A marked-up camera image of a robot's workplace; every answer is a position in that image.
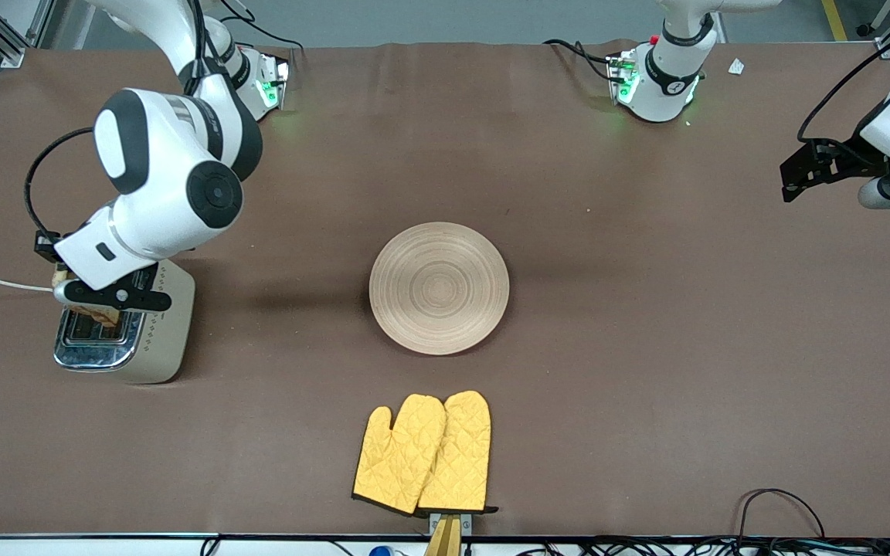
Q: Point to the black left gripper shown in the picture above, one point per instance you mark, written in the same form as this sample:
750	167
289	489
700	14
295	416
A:
844	157

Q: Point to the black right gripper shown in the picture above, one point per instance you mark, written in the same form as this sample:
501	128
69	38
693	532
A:
46	246

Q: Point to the round wooden plate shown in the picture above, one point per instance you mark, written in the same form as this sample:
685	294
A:
439	288

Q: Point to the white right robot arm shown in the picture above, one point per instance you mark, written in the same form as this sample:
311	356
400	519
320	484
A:
167	177

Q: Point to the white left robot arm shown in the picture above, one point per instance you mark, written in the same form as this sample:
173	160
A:
665	77

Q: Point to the cream and chrome toaster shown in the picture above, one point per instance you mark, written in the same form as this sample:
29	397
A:
171	340

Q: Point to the small white paper scrap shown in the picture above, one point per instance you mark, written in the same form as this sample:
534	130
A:
736	66

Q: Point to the brown table cover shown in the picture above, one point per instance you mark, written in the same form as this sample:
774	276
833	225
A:
646	309

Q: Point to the yellow quilted oven mitt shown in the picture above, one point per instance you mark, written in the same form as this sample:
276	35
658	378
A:
460	455
399	455

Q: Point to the small blue object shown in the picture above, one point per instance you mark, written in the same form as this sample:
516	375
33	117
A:
379	551

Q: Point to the wooden clamp with metal bracket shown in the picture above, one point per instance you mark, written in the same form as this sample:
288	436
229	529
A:
445	537

